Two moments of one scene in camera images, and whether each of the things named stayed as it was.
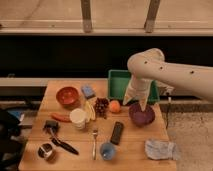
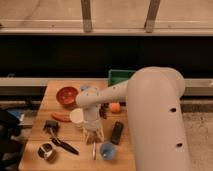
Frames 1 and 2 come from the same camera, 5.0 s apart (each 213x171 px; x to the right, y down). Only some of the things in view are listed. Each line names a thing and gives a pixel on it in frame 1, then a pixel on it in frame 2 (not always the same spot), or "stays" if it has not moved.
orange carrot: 60,117 stays
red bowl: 67,96 stays
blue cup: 107,151 stays
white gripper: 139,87 to 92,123
